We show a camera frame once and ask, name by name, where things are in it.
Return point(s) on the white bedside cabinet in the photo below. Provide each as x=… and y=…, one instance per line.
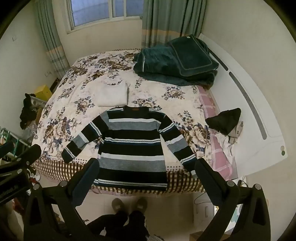
x=203, y=215

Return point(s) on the cardboard box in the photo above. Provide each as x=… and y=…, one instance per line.
x=196, y=236

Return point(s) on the person's slipper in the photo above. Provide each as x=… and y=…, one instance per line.
x=118, y=205
x=141, y=204

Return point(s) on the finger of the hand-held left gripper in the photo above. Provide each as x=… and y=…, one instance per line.
x=25, y=158
x=7, y=149

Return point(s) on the person's right slipper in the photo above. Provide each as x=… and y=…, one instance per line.
x=141, y=204

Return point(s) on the white folded garment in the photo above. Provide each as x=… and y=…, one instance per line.
x=113, y=92

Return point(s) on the floral bedspread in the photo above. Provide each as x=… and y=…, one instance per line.
x=76, y=92

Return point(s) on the black cloth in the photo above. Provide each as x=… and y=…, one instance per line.
x=225, y=120

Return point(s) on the dark green blanket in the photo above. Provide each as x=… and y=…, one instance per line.
x=157, y=67

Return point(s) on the white grey garment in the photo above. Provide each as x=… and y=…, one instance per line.
x=237, y=131

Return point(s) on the yellow box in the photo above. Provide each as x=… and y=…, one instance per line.
x=44, y=92

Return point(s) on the dark green pillow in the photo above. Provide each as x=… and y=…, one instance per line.
x=192, y=55

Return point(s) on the window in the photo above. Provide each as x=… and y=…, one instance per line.
x=92, y=11

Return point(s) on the white headboard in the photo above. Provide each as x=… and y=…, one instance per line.
x=254, y=76

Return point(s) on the person's black pants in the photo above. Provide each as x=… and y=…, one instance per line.
x=136, y=222

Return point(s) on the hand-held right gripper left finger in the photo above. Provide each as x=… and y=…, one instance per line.
x=84, y=185

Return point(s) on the striped knit sweater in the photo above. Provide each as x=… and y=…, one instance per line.
x=131, y=148

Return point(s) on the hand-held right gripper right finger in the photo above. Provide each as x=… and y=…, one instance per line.
x=208, y=183

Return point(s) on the black hanging clothing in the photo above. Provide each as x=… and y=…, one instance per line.
x=26, y=115

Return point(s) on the green striped curtain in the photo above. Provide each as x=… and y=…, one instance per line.
x=50, y=34
x=168, y=20

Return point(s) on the green metal rack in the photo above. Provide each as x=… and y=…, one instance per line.
x=13, y=139

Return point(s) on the pink plaid sheet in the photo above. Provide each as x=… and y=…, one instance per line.
x=219, y=157

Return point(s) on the person's left slipper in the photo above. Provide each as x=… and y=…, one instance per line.
x=118, y=205

